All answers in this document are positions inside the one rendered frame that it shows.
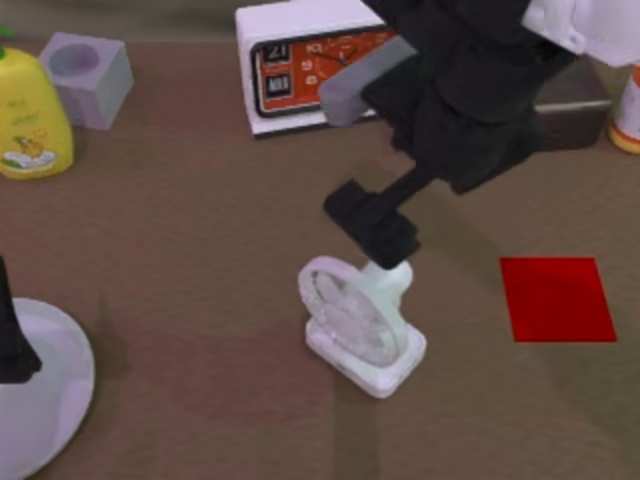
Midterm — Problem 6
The dark brown box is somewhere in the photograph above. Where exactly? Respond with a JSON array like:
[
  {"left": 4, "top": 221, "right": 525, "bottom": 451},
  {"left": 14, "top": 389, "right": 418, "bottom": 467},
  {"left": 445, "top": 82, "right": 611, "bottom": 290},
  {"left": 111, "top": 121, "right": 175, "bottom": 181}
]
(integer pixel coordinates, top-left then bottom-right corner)
[{"left": 533, "top": 63, "right": 614, "bottom": 152}]

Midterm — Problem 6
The gray cube holder with hole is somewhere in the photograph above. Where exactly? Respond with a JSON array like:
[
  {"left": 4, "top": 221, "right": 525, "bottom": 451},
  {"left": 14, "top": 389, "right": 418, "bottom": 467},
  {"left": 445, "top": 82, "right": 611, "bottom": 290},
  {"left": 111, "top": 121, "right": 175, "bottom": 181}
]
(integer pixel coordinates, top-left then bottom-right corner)
[{"left": 38, "top": 31, "right": 136, "bottom": 133}]

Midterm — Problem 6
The small white desk fan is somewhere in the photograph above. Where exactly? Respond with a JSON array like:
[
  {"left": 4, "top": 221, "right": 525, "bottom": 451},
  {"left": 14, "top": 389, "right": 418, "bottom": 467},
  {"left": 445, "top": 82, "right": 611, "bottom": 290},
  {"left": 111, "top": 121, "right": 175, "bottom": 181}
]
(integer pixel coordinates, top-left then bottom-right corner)
[{"left": 298, "top": 255, "right": 428, "bottom": 400}]

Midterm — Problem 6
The gray wrist camera box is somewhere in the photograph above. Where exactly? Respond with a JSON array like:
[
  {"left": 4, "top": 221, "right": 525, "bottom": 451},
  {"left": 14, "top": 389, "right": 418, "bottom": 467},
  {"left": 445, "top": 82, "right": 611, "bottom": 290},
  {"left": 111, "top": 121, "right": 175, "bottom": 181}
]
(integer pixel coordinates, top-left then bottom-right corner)
[{"left": 318, "top": 36, "right": 420, "bottom": 127}]

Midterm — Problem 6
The white orange bottle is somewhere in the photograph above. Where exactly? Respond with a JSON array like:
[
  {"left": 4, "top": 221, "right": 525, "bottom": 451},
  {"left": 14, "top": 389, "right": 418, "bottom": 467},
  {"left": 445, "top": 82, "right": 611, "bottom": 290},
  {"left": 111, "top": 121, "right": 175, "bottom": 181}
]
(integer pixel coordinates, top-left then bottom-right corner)
[{"left": 607, "top": 63, "right": 640, "bottom": 156}]

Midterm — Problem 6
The red square mat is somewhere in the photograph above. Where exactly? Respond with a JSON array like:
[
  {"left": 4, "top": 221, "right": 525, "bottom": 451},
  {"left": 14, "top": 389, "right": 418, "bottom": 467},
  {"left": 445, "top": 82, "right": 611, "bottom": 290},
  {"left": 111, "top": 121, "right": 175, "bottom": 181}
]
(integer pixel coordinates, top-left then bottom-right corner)
[{"left": 499, "top": 256, "right": 618, "bottom": 344}]

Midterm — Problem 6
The yellow plastic bottle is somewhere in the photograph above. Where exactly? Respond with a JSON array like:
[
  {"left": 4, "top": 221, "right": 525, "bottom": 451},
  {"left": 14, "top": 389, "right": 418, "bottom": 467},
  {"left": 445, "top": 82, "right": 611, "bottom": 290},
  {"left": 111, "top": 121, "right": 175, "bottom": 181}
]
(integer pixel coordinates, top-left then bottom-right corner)
[{"left": 0, "top": 24, "right": 76, "bottom": 182}]

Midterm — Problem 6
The white clock orange face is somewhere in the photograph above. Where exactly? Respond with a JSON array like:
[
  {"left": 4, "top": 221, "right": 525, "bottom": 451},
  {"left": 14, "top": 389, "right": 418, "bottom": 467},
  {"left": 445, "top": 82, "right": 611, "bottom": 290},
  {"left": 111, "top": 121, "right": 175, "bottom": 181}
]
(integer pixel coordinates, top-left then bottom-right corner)
[{"left": 234, "top": 5, "right": 402, "bottom": 141}]

